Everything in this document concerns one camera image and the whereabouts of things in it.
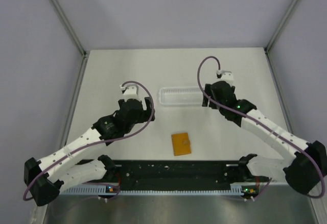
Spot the orange leather card holder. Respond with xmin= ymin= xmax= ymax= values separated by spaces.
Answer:
xmin=171 ymin=132 xmax=192 ymax=156

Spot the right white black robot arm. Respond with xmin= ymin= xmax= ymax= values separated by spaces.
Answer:
xmin=201 ymin=81 xmax=326 ymax=199

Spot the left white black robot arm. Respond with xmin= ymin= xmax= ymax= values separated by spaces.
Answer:
xmin=23 ymin=96 xmax=155 ymax=207

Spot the clear plastic card tray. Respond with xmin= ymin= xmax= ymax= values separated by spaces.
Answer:
xmin=158 ymin=86 xmax=203 ymax=107

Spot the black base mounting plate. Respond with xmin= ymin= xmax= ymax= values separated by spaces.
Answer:
xmin=99 ymin=160 xmax=268 ymax=191

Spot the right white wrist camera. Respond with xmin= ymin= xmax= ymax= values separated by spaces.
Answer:
xmin=216 ymin=69 xmax=234 ymax=85

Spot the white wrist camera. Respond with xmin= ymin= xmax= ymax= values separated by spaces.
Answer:
xmin=120 ymin=85 xmax=140 ymax=101
xmin=216 ymin=69 xmax=234 ymax=85

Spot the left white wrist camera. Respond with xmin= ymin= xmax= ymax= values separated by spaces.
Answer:
xmin=120 ymin=85 xmax=140 ymax=101

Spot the right aluminium frame post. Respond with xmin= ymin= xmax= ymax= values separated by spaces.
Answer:
xmin=264 ymin=0 xmax=314 ymax=54

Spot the aluminium frame post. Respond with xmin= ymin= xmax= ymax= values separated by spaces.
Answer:
xmin=38 ymin=0 xmax=89 ymax=56
xmin=264 ymin=0 xmax=314 ymax=54

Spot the grey slotted cable duct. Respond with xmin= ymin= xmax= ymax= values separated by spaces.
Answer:
xmin=60 ymin=184 xmax=258 ymax=196

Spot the left aluminium frame post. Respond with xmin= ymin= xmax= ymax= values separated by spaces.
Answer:
xmin=38 ymin=0 xmax=89 ymax=56

